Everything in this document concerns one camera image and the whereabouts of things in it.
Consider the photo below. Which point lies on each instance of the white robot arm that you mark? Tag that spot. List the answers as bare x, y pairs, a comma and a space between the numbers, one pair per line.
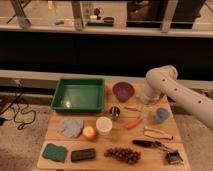
164, 80

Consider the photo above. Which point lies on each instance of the purple bowl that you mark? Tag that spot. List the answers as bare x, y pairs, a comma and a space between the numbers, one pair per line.
123, 91

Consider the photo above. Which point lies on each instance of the red bowl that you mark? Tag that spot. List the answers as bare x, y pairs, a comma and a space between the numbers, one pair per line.
161, 96

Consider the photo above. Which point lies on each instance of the green plastic tray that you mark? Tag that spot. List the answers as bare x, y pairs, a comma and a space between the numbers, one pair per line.
79, 95

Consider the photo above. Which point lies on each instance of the small metal cup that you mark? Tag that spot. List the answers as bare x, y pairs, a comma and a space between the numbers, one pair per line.
114, 112

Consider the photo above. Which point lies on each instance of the white cylindrical container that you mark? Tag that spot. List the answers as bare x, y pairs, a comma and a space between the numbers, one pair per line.
104, 125

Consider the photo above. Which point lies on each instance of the orange carrot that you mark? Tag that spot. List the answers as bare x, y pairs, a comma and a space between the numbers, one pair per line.
133, 123

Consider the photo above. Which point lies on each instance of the apple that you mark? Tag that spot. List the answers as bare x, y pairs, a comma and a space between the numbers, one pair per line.
90, 133

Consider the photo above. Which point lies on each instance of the blue-grey cloth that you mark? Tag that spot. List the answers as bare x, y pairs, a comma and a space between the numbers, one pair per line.
71, 128

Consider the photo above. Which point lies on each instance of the yellow banana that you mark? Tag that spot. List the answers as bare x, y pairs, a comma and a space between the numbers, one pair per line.
155, 133

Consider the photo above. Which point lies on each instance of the blue cup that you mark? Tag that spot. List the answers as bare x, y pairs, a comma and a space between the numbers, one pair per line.
161, 115

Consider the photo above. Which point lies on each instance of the black rectangular block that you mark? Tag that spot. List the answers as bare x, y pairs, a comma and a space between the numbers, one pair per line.
81, 155

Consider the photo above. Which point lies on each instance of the bunch of dark grapes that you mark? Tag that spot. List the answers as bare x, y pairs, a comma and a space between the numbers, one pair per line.
126, 155

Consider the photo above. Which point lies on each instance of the green sponge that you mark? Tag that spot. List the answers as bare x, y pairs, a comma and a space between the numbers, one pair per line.
54, 152

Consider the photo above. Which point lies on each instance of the small black metal clip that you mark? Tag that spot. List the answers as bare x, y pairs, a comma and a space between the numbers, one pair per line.
174, 158

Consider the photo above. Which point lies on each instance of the black handled tool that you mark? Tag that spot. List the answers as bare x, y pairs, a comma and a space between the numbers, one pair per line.
152, 144

